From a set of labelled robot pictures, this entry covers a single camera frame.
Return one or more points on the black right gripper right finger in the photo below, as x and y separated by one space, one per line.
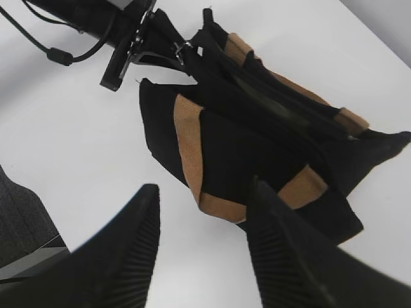
296 266

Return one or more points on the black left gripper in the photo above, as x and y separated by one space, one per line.
122 56

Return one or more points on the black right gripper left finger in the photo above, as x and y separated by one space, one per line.
114 268

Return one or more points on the black canvas tote bag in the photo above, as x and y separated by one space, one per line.
240 121

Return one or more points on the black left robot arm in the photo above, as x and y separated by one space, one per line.
139 33

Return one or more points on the dark grey table edge panel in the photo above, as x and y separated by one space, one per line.
30 241

